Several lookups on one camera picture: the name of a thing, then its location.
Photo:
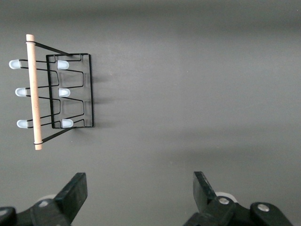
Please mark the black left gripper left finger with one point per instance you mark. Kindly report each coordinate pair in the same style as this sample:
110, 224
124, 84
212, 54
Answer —
70, 195

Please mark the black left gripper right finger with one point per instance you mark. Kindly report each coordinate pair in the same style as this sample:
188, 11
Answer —
202, 193

